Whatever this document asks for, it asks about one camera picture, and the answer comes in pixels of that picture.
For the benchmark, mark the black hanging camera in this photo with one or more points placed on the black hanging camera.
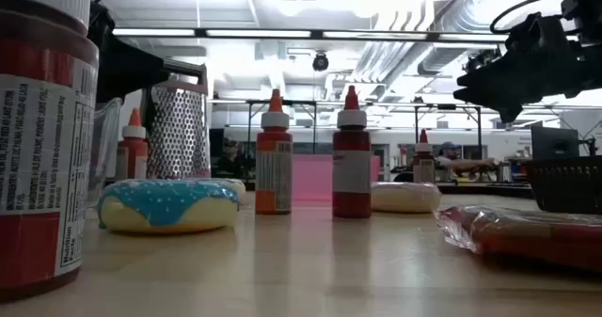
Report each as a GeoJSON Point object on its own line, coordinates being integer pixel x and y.
{"type": "Point", "coordinates": [321, 62]}

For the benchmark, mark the black computer monitor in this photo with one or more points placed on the black computer monitor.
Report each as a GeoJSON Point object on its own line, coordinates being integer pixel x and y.
{"type": "Point", "coordinates": [555, 143]}

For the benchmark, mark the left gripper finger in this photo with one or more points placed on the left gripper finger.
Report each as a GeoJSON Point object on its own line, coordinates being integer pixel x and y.
{"type": "Point", "coordinates": [127, 68]}

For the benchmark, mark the black ceiling spotlights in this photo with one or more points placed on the black ceiling spotlights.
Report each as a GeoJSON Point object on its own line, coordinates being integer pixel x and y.
{"type": "Point", "coordinates": [480, 60]}

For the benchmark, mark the black mesh basket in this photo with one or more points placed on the black mesh basket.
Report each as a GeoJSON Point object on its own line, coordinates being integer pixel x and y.
{"type": "Point", "coordinates": [564, 185]}

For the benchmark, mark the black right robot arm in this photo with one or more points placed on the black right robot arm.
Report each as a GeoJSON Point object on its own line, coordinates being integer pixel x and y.
{"type": "Point", "coordinates": [588, 6]}

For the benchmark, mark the blue sprinkled frosted donut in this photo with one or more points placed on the blue sprinkled frosted donut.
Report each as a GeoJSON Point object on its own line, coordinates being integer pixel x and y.
{"type": "Point", "coordinates": [164, 204]}

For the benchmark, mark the black background rig frame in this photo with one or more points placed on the black background rig frame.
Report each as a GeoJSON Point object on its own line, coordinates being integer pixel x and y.
{"type": "Point", "coordinates": [447, 106]}
{"type": "Point", "coordinates": [282, 102]}

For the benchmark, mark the long ceiling light bar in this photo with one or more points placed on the long ceiling light bar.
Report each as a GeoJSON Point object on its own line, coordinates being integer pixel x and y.
{"type": "Point", "coordinates": [258, 33]}

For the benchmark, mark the clear plastic container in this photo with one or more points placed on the clear plastic container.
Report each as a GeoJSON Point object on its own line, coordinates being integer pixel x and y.
{"type": "Point", "coordinates": [110, 143]}

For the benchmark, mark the pale blue frosted donut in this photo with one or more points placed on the pale blue frosted donut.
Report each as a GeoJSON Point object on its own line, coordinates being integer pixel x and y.
{"type": "Point", "coordinates": [237, 189]}

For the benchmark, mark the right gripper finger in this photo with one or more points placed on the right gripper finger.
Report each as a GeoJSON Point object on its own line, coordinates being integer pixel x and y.
{"type": "Point", "coordinates": [498, 100]}
{"type": "Point", "coordinates": [494, 77]}

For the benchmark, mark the pink plastic bin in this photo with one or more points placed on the pink plastic bin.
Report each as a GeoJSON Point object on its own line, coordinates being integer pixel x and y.
{"type": "Point", "coordinates": [310, 176]}

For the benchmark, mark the round pendant ceiling lamp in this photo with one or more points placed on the round pendant ceiling lamp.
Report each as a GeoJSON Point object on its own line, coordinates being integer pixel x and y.
{"type": "Point", "coordinates": [289, 4]}

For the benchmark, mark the orange icing squeeze bottle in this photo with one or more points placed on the orange icing squeeze bottle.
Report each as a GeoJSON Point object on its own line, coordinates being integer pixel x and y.
{"type": "Point", "coordinates": [274, 166]}
{"type": "Point", "coordinates": [134, 152]}

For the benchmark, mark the red snack packet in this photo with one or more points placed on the red snack packet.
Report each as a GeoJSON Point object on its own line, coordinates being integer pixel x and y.
{"type": "Point", "coordinates": [527, 237]}

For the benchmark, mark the person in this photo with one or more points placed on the person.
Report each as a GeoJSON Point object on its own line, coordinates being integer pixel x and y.
{"type": "Point", "coordinates": [451, 159]}
{"type": "Point", "coordinates": [230, 159]}

